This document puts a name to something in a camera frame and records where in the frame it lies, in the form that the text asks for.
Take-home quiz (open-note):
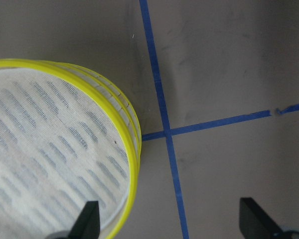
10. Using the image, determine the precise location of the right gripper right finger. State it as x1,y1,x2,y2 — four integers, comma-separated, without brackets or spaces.
239,198,289,239

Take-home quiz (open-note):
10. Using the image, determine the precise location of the yellow bamboo steamer with cloth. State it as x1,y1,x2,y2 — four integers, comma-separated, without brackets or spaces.
39,60,143,160

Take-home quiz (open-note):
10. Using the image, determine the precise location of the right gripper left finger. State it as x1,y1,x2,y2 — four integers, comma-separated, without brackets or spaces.
67,201,100,239

